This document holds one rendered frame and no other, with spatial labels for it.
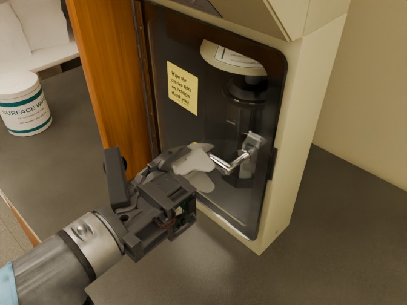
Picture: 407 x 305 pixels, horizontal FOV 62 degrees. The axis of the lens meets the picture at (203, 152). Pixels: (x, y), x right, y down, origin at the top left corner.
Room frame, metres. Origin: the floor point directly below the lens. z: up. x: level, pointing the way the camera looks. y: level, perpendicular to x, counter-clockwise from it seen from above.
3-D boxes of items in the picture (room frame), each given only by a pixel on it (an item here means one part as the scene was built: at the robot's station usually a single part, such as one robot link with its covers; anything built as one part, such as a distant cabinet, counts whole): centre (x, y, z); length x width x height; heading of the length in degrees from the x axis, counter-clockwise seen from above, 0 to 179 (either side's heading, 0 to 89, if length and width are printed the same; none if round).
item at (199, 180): (0.38, 0.01, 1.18); 0.09 x 0.06 x 0.03; 136
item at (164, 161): (0.36, 0.05, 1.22); 0.09 x 0.02 x 0.05; 136
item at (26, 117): (0.84, 0.53, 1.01); 0.13 x 0.13 x 0.15
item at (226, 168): (0.42, -0.02, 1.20); 0.10 x 0.05 x 0.03; 45
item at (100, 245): (0.25, 0.14, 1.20); 0.08 x 0.05 x 0.08; 46
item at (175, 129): (0.49, 0.01, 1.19); 0.30 x 0.01 x 0.40; 45
